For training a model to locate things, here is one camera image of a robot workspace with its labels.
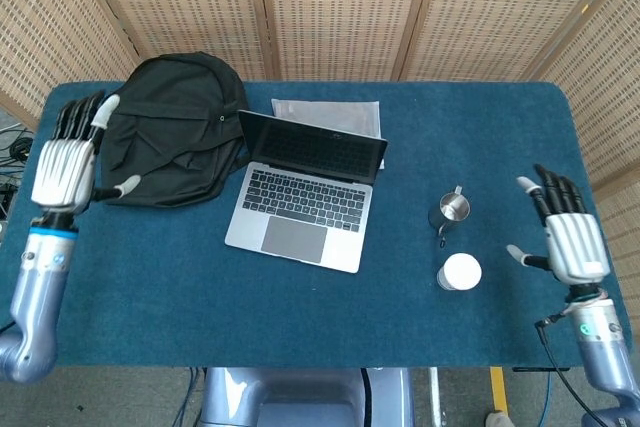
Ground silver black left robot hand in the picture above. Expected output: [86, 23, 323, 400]
[30, 91, 142, 213]

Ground silver laptop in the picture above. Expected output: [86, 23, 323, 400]
[224, 109, 390, 275]

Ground stainless steel cup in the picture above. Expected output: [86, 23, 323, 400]
[427, 185, 472, 249]

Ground black floor cable bundle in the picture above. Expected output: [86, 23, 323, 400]
[0, 126, 36, 228]

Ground white paper cup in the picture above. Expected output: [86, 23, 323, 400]
[436, 252, 484, 292]

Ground black fabric backpack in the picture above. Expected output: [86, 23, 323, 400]
[94, 50, 250, 208]

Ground wooden woven folding screen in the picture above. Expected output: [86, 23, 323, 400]
[0, 0, 640, 308]

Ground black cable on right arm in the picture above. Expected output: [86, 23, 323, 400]
[534, 314, 606, 427]

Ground blue carpet table cover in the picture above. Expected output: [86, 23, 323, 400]
[0, 80, 632, 368]

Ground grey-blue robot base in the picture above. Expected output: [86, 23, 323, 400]
[199, 366, 416, 427]

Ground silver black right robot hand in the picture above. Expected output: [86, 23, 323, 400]
[506, 163, 612, 284]

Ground white table leg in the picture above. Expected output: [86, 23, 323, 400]
[428, 366, 441, 427]

